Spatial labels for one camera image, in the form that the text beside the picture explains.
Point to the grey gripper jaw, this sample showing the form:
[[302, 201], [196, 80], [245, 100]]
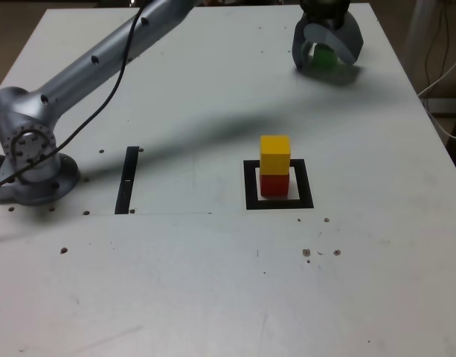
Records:
[[343, 41], [300, 48]]

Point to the green cube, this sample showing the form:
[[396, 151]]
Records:
[[322, 57]]

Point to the yellow cube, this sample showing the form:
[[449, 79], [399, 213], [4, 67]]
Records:
[[275, 156]]

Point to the red cube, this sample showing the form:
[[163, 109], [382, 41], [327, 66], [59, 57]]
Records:
[[274, 186]]

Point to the black tape square outline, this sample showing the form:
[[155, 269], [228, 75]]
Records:
[[250, 186]]

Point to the black tape strip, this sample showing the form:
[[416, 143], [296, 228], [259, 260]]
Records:
[[126, 178]]

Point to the white metal post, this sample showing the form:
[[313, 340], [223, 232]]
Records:
[[417, 37]]

